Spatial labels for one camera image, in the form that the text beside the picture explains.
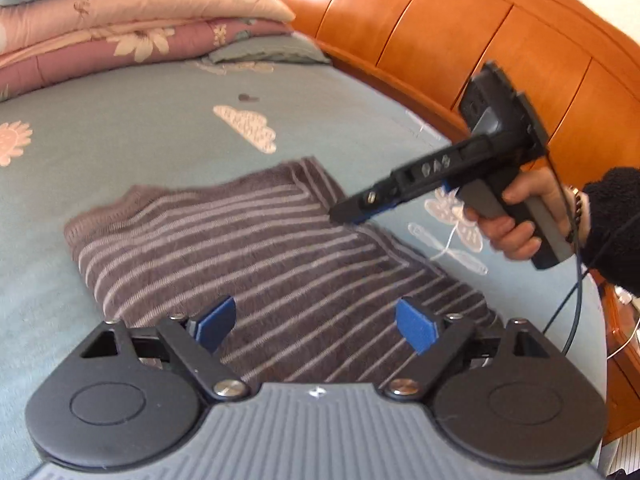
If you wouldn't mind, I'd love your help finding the flat teal pillow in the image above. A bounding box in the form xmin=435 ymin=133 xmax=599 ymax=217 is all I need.
xmin=207 ymin=37 xmax=333 ymax=66

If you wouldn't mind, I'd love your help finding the wooden nightstand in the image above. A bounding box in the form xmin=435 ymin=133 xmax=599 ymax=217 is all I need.
xmin=597 ymin=280 xmax=640 ymax=443

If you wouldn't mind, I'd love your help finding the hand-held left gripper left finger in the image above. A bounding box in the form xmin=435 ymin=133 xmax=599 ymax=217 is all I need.
xmin=80 ymin=296 xmax=251 ymax=402

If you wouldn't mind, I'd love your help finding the dark bead bracelet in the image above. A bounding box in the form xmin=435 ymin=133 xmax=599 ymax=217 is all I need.
xmin=567 ymin=185 xmax=590 ymax=243

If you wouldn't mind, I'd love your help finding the wooden headboard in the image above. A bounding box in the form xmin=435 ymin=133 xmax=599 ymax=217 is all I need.
xmin=245 ymin=0 xmax=640 ymax=291

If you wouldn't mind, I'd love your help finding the grey striped sweater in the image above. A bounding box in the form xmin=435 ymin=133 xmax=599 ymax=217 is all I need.
xmin=64 ymin=157 xmax=501 ymax=386

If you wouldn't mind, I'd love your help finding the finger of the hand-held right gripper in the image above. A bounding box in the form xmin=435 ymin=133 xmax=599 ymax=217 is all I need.
xmin=350 ymin=203 xmax=402 ymax=226
xmin=330 ymin=180 xmax=401 ymax=223

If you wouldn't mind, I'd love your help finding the pink floral folded quilt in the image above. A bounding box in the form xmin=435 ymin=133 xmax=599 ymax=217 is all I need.
xmin=0 ymin=0 xmax=296 ymax=101

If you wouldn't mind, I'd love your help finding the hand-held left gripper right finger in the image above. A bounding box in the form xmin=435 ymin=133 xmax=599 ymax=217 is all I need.
xmin=384 ymin=297 xmax=553 ymax=403

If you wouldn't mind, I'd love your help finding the person's right forearm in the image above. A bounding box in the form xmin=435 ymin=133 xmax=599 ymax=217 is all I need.
xmin=570 ymin=167 xmax=640 ymax=296

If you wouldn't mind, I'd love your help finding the person's right hand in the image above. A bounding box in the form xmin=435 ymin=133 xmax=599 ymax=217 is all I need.
xmin=462 ymin=167 xmax=577 ymax=261

